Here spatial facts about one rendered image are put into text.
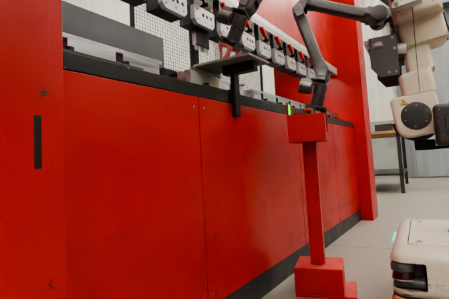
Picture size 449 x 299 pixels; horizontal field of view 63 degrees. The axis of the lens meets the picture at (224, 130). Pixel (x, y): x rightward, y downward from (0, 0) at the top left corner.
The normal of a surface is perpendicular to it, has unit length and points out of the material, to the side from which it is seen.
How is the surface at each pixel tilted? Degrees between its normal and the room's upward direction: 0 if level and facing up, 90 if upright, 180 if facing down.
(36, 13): 90
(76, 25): 90
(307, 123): 90
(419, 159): 90
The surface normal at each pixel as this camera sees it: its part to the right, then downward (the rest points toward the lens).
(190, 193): 0.85, -0.09
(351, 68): -0.53, -0.04
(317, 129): -0.33, -0.06
